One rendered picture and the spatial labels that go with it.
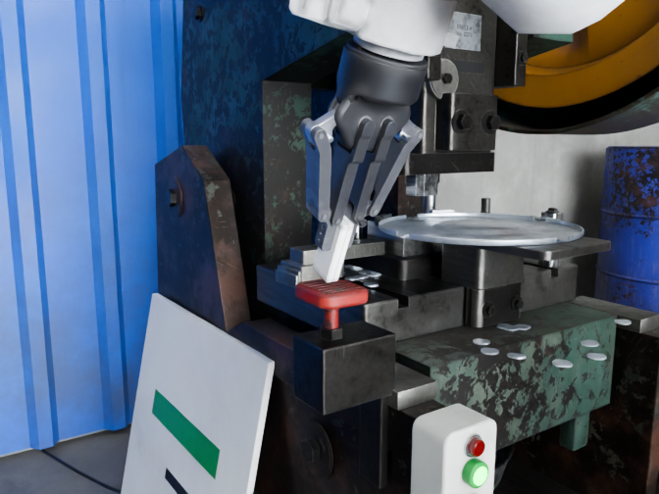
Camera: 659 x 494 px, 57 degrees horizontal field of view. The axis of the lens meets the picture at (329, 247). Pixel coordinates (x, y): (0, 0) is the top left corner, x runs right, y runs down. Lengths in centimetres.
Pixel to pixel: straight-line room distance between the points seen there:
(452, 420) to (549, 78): 78
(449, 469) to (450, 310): 29
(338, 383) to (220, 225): 51
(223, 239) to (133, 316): 97
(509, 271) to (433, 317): 13
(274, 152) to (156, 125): 96
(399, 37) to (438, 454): 39
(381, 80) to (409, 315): 39
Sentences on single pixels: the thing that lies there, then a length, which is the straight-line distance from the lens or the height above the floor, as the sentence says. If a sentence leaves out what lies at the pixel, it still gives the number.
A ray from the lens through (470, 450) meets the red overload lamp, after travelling 65.
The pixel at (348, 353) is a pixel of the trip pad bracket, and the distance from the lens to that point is 63.
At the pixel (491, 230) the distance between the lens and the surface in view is 86.
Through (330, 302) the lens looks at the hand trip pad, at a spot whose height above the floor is 75.
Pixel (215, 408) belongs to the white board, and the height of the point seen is 47.
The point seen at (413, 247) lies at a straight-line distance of 94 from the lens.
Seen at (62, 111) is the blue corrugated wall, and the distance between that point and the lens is 189.
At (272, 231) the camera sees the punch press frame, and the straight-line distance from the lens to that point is 105.
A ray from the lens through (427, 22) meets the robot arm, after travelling 51.
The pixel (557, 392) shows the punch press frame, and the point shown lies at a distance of 96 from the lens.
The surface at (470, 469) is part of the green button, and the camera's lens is 65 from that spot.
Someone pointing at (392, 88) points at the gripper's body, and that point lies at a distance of 52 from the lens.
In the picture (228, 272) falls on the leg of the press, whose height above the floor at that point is 68.
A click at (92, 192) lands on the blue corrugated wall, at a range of 190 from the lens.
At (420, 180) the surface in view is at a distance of 98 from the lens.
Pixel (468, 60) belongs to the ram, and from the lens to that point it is 96.
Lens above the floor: 91
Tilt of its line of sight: 10 degrees down
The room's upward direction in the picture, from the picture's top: straight up
